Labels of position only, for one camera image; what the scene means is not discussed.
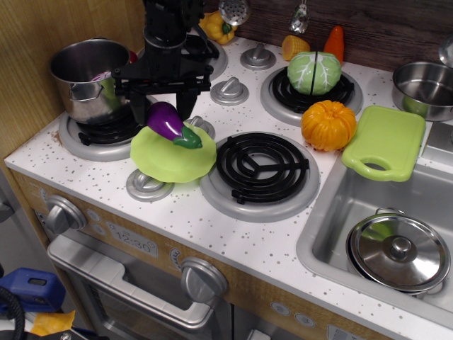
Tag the purple toy cabbage slice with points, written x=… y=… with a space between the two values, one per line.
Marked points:
x=101 y=76

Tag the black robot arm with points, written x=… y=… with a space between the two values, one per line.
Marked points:
x=169 y=19

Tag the green toy cabbage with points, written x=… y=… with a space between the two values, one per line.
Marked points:
x=314 y=73

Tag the toy corn cob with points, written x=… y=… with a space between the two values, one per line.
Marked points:
x=293 y=45

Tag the yellow cloth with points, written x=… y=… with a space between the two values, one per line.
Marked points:
x=46 y=323

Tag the purple toy eggplant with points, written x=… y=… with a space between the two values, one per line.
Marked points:
x=163 y=119

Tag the grey stove knob back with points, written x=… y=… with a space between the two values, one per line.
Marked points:
x=258 y=58

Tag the front right stove burner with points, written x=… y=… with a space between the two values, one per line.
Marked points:
x=261 y=177

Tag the orange toy pumpkin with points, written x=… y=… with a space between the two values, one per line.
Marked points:
x=328 y=125

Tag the yellow toy bell pepper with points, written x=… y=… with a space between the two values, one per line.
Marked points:
x=217 y=29

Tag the hanging steel skimmer spoon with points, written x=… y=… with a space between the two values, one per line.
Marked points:
x=235 y=12

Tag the light green plastic plate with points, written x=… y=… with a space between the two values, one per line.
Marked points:
x=164 y=161

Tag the red toy chili pepper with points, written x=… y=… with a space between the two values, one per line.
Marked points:
x=133 y=57

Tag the grey oven dial right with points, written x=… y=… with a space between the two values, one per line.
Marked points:
x=202 y=282

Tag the grey stove knob front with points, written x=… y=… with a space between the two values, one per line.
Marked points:
x=145 y=188

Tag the steel pot with lid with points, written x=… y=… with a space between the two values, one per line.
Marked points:
x=399 y=252

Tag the grey oven door handle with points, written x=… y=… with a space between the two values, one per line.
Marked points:
x=126 y=298

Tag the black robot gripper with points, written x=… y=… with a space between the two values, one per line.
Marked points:
x=127 y=83

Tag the back right stove burner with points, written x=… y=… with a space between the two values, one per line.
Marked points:
x=286 y=104

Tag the steel saucepan back right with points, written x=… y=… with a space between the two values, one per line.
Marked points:
x=424 y=88

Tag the grey oven dial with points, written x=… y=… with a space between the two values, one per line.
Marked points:
x=63 y=215
x=202 y=282

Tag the grey stove knob under plate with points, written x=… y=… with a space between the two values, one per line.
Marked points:
x=199 y=122

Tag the grey stove knob centre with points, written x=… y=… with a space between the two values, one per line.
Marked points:
x=229 y=93

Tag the green plastic cutting board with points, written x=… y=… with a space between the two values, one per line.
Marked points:
x=386 y=144

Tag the orange toy carrot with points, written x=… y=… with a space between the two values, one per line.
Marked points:
x=335 y=43

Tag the hanging steel ladle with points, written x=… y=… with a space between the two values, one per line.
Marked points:
x=299 y=20

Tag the front left stove burner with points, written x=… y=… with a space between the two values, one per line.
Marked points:
x=106 y=142

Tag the blue clamp tool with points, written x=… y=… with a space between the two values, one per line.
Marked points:
x=37 y=291

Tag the tall steel pot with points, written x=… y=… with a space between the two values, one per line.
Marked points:
x=73 y=68

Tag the grey oven dial left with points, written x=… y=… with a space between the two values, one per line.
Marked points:
x=63 y=215

